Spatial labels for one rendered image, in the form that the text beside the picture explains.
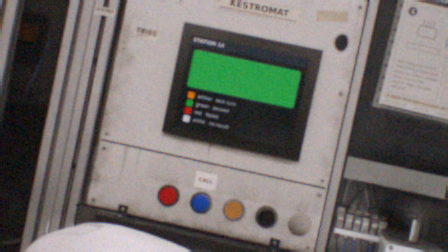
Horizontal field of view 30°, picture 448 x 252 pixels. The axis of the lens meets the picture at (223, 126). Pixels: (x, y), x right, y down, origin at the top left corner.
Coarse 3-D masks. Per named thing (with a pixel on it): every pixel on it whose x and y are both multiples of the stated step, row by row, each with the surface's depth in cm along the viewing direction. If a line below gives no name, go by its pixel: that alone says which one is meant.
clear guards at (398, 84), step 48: (384, 0) 149; (432, 0) 148; (384, 48) 149; (432, 48) 148; (384, 96) 149; (432, 96) 149; (384, 144) 150; (432, 144) 149; (384, 192) 150; (432, 192) 149; (240, 240) 152; (336, 240) 151; (384, 240) 150; (432, 240) 150
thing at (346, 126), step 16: (368, 0) 150; (368, 16) 149; (368, 32) 149; (368, 48) 149; (352, 80) 150; (352, 96) 150; (352, 112) 150; (336, 160) 150; (336, 176) 150; (336, 192) 150; (320, 224) 152; (320, 240) 151
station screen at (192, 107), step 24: (192, 48) 148; (216, 48) 148; (240, 48) 147; (192, 96) 148; (216, 96) 148; (240, 96) 148; (192, 120) 149; (216, 120) 148; (240, 120) 148; (264, 120) 148; (288, 120) 147; (288, 144) 148
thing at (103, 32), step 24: (96, 0) 152; (120, 0) 153; (96, 24) 153; (96, 48) 153; (96, 72) 153; (96, 96) 153; (72, 120) 154; (96, 120) 154; (72, 144) 154; (72, 168) 155; (72, 192) 154; (72, 216) 154
